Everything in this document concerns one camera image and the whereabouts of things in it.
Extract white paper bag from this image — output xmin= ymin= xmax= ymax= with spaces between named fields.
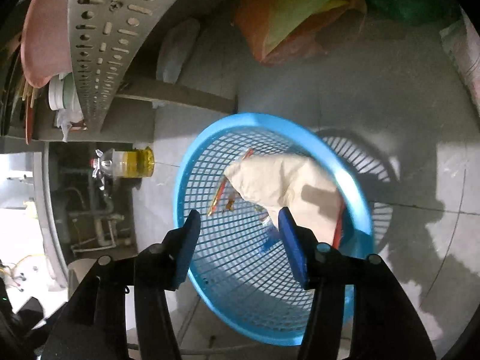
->
xmin=224 ymin=153 xmax=345 ymax=248

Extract pink basin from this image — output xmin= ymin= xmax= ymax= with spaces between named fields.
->
xmin=20 ymin=0 xmax=72 ymax=89

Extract stacked white bowls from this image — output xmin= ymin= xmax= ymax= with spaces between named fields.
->
xmin=48 ymin=73 xmax=80 ymax=112

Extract blue mesh trash basket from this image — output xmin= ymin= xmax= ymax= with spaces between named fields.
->
xmin=173 ymin=113 xmax=374 ymax=346

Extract orange green bag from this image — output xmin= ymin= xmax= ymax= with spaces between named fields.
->
xmin=233 ymin=0 xmax=366 ymax=66

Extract cooking oil jug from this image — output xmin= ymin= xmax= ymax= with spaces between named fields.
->
xmin=90 ymin=147 xmax=155 ymax=190

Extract perforated metal shelf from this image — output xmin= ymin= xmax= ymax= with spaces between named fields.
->
xmin=67 ymin=0 xmax=176 ymax=132

